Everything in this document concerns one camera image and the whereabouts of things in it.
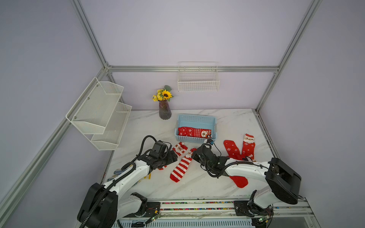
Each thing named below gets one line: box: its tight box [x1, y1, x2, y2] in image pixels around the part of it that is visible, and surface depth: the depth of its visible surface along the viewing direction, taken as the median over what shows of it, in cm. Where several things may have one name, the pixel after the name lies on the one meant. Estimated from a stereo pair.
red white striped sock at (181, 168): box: [169, 147, 198, 183], surface depth 88 cm
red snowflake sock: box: [223, 139, 247, 161], surface depth 98 cm
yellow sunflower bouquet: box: [152, 85, 174, 102], surface depth 100 cm
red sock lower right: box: [229, 175, 249, 189], surface depth 83 cm
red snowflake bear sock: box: [178, 126, 213, 139], surface depth 106 cm
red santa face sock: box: [241, 133, 257, 162], surface depth 100 cm
